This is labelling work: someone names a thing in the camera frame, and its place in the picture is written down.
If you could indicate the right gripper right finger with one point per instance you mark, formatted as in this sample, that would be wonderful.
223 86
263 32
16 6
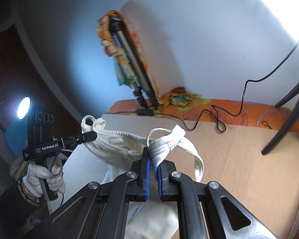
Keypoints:
206 210

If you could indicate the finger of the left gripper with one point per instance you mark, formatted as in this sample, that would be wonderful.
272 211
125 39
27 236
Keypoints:
79 139

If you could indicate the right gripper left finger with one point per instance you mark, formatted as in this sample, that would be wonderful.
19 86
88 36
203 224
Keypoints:
99 210

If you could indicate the left hand white glove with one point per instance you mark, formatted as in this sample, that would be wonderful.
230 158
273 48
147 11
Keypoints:
30 174

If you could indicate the white clip desk lamp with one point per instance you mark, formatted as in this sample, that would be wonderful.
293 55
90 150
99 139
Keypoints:
23 108

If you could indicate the colourful floral scarf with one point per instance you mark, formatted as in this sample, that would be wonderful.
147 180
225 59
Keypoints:
122 68

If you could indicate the small floral fabric pouch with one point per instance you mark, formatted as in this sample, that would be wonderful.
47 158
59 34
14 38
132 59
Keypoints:
182 100

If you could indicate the black mini tripod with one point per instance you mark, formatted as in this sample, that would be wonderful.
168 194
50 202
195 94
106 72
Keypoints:
289 123

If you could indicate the black cable inline controller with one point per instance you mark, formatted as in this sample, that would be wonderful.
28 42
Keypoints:
145 112

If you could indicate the folded silver camera tripod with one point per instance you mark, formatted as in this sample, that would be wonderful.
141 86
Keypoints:
140 82

